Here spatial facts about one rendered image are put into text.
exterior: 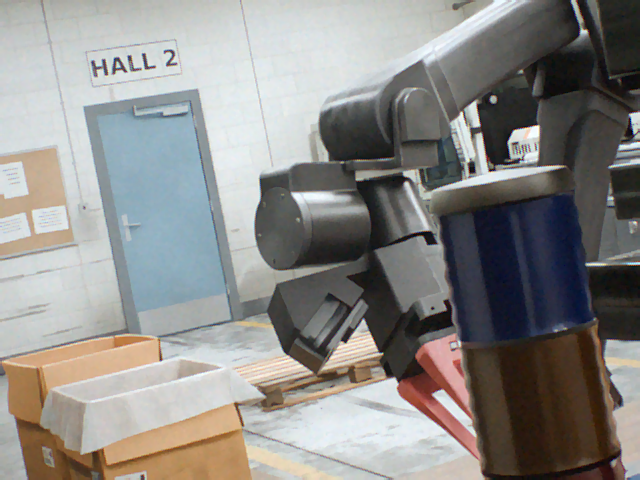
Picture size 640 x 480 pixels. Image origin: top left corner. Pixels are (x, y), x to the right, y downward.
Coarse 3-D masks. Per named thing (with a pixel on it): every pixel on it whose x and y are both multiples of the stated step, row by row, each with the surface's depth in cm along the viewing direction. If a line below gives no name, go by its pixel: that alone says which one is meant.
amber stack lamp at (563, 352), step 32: (480, 352) 32; (512, 352) 32; (544, 352) 32; (576, 352) 32; (480, 384) 33; (512, 384) 32; (544, 384) 32; (576, 384) 32; (608, 384) 33; (480, 416) 33; (512, 416) 32; (544, 416) 32; (576, 416) 32; (608, 416) 33; (480, 448) 33; (512, 448) 32; (544, 448) 32; (576, 448) 32; (608, 448) 32
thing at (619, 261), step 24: (624, 168) 60; (624, 192) 61; (624, 216) 61; (600, 264) 58; (624, 264) 56; (600, 288) 58; (624, 288) 57; (600, 312) 59; (624, 312) 57; (600, 336) 59; (624, 336) 57
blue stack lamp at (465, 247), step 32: (448, 224) 33; (480, 224) 32; (512, 224) 32; (544, 224) 32; (576, 224) 33; (448, 256) 33; (480, 256) 32; (512, 256) 32; (544, 256) 32; (576, 256) 32; (448, 288) 34; (480, 288) 32; (512, 288) 32; (544, 288) 32; (576, 288) 32; (480, 320) 32; (512, 320) 32; (544, 320) 32; (576, 320) 32
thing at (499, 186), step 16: (480, 176) 33; (496, 176) 32; (512, 176) 32; (528, 176) 32; (544, 176) 32; (560, 176) 32; (432, 192) 33; (448, 192) 32; (464, 192) 32; (480, 192) 32; (496, 192) 32; (512, 192) 31; (528, 192) 32; (544, 192) 32; (432, 208) 33; (448, 208) 32; (464, 208) 32
